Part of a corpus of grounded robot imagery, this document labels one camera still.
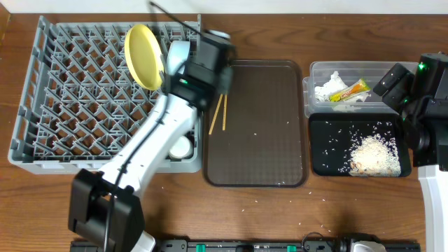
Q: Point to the green orange snack wrapper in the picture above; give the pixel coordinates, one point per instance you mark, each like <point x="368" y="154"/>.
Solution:
<point x="359" y="87"/>

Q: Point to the clear plastic waste bin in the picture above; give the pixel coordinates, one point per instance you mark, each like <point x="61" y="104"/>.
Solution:
<point x="349" y="72"/>

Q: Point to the yellow plate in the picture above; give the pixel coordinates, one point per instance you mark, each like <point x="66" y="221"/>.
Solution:
<point x="143" y="57"/>

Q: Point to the pile of rice waste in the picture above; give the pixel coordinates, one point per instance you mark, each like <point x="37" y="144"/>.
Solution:
<point x="374" y="156"/>

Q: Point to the white tissue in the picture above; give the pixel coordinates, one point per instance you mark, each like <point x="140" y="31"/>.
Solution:
<point x="336" y="84"/>

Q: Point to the dark brown serving tray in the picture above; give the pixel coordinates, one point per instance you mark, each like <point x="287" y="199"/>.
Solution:
<point x="260" y="141"/>

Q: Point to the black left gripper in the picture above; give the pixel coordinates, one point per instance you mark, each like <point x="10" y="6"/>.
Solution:
<point x="222" y="78"/>

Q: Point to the light blue bowl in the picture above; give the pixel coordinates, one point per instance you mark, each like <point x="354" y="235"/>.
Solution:
<point x="179" y="52"/>

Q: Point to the small white green cup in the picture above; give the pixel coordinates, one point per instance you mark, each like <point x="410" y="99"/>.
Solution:
<point x="183" y="148"/>

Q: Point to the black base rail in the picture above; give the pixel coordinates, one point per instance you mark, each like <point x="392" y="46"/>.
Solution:
<point x="310" y="246"/>

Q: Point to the grey dishwasher rack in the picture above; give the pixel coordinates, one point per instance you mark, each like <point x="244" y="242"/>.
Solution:
<point x="79" y="104"/>

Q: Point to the wooden chopstick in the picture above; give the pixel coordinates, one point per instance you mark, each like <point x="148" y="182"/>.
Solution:
<point x="215" y="114"/>
<point x="225" y="104"/>

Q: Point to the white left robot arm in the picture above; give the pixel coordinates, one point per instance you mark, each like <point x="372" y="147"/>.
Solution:
<point x="105" y="206"/>

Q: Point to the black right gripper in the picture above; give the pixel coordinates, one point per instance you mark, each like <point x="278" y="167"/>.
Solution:
<point x="393" y="96"/>

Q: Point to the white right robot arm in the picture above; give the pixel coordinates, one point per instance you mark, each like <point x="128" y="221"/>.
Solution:
<point x="420" y="99"/>

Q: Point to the black waste bin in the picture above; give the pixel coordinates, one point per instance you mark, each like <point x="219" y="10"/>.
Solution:
<point x="332" y="135"/>

